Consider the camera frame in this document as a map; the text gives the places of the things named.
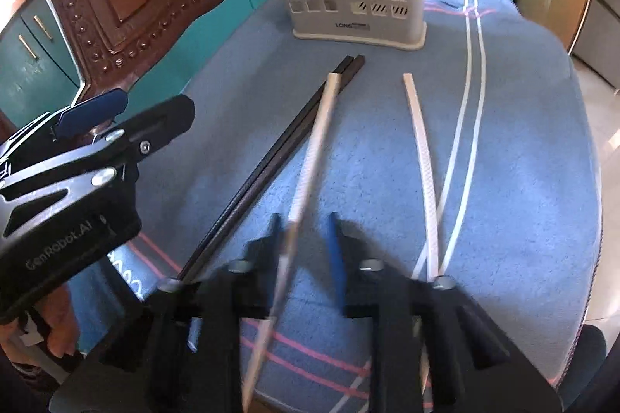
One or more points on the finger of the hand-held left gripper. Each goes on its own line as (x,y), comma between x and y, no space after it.
(92,112)
(160,122)

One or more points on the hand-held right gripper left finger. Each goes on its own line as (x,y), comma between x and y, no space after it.
(276,243)

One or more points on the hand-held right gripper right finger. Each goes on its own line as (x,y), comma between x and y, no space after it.
(336,258)

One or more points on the white chopstick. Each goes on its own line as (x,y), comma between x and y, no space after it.
(417,127)
(315,142)

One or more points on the person's left hand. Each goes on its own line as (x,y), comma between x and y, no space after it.
(58,321)

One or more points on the blue striped towel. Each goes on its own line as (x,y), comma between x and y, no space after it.
(508,175)

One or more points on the silver refrigerator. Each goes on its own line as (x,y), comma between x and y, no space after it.
(608,16)

